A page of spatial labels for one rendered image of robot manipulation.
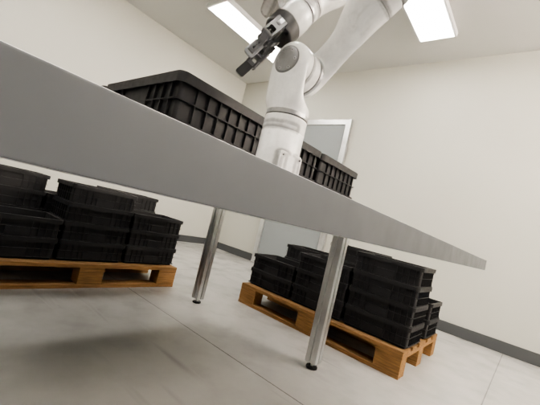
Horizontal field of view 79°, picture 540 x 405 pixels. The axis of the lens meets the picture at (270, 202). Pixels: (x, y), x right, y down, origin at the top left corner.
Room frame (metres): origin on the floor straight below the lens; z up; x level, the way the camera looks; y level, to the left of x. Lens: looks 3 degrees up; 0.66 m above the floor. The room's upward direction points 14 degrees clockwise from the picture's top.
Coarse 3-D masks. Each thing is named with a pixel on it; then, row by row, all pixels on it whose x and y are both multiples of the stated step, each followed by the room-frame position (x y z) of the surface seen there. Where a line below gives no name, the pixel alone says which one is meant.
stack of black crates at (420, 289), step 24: (360, 264) 2.01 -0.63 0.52; (384, 264) 1.92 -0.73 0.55; (408, 264) 1.82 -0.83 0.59; (360, 288) 1.98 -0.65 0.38; (384, 288) 1.89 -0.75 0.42; (408, 288) 1.80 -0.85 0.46; (360, 312) 1.95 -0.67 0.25; (384, 312) 1.87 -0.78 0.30; (408, 312) 1.80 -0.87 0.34; (384, 336) 1.86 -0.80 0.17; (408, 336) 1.79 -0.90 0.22
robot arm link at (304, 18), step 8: (264, 0) 0.71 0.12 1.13; (272, 0) 0.69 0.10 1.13; (280, 0) 0.69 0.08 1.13; (296, 0) 0.70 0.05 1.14; (304, 0) 0.70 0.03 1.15; (264, 8) 0.73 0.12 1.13; (272, 8) 0.71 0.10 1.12; (280, 8) 0.70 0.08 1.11; (288, 8) 0.69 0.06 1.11; (296, 8) 0.69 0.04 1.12; (304, 8) 0.70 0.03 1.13; (264, 16) 0.75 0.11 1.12; (296, 16) 0.69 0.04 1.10; (304, 16) 0.70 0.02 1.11; (312, 16) 0.72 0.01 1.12; (304, 24) 0.71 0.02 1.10; (304, 32) 0.73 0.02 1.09
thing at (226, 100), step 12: (168, 72) 0.73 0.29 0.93; (180, 72) 0.70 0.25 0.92; (108, 84) 0.93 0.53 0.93; (120, 84) 0.88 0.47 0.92; (132, 84) 0.84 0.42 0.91; (144, 84) 0.79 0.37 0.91; (192, 84) 0.71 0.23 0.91; (204, 84) 0.74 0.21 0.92; (216, 96) 0.77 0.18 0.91; (228, 96) 0.79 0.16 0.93; (240, 108) 0.83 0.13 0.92; (252, 120) 0.87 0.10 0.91
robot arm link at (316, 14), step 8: (312, 0) 0.70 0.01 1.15; (320, 0) 0.71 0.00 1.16; (328, 0) 0.73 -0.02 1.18; (336, 0) 0.74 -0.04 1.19; (344, 0) 0.75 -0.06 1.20; (312, 8) 0.71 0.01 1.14; (320, 8) 0.72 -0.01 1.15; (328, 8) 0.74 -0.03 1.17; (336, 8) 0.77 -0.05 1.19; (320, 16) 0.75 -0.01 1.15
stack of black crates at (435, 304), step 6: (432, 300) 2.34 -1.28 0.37; (432, 306) 2.09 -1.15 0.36; (438, 306) 2.20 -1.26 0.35; (426, 312) 2.10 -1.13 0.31; (432, 312) 2.12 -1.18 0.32; (438, 312) 2.25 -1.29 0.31; (426, 318) 2.10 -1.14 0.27; (432, 318) 2.18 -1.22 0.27; (438, 318) 2.27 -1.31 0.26; (426, 324) 2.09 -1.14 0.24; (432, 324) 2.20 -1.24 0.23; (426, 330) 2.09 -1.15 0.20; (432, 330) 2.23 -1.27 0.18; (420, 336) 2.10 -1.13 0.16; (426, 336) 2.12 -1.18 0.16
